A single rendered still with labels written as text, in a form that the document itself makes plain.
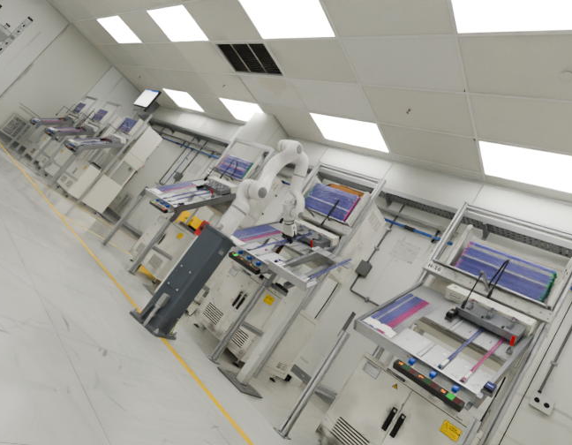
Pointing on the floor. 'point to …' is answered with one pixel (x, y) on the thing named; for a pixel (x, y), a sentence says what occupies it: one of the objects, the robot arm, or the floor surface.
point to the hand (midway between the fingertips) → (289, 240)
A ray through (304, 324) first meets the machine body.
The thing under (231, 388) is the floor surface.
